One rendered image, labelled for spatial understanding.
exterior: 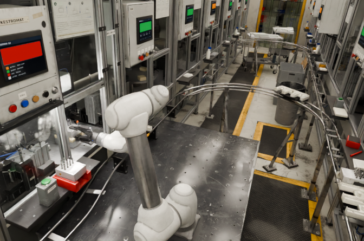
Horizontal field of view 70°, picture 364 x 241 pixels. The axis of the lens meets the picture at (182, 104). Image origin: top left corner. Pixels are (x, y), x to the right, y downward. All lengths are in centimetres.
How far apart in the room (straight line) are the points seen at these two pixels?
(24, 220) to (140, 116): 75
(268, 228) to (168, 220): 146
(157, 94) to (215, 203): 90
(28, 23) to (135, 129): 66
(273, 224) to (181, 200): 144
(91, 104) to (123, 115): 99
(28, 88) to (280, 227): 228
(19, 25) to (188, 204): 115
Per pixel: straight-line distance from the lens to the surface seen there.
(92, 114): 212
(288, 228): 275
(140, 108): 115
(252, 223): 267
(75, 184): 155
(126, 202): 180
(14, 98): 137
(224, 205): 181
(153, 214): 134
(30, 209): 157
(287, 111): 431
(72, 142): 190
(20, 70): 133
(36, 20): 140
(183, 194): 145
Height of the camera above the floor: 196
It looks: 25 degrees down
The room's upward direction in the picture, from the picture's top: 3 degrees clockwise
